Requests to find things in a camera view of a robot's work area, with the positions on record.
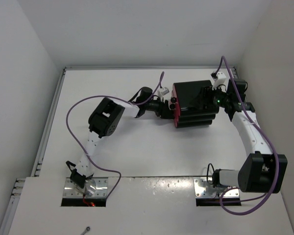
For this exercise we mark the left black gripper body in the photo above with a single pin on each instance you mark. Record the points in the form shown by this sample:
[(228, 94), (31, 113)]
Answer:
[(161, 110)]

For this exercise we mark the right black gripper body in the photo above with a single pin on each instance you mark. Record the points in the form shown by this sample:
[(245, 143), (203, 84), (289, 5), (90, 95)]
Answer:
[(216, 98)]

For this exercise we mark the black drawer cabinet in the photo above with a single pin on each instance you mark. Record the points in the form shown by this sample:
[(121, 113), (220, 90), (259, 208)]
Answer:
[(188, 110)]

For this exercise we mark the pink drawer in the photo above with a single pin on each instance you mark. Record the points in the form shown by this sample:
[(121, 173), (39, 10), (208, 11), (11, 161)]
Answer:
[(176, 120), (174, 107), (173, 98)]

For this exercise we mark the pink top drawer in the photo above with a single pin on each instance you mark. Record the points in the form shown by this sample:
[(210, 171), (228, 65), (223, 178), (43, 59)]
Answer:
[(173, 98)]

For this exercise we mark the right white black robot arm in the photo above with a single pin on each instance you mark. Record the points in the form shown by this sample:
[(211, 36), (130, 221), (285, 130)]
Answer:
[(262, 171)]

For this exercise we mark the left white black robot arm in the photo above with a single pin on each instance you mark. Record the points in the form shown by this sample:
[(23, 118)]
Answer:
[(103, 122)]

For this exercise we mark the white front platform board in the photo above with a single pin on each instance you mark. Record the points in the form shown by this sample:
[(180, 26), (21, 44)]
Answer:
[(140, 206)]

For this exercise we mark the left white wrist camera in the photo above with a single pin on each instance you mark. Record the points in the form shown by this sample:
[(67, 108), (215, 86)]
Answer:
[(163, 91)]

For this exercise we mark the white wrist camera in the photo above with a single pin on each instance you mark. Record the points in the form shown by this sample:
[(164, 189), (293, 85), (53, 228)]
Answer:
[(163, 91), (219, 79)]

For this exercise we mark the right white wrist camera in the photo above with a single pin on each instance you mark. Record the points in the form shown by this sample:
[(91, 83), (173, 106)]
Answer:
[(219, 79)]

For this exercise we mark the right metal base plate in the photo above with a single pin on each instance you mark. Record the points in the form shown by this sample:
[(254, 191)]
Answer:
[(204, 190)]

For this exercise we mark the metal base plate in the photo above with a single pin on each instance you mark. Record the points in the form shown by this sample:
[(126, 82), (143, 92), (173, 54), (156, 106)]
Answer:
[(95, 188), (204, 190)]

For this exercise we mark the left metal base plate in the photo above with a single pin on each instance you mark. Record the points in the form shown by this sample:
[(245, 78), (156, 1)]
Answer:
[(95, 188)]

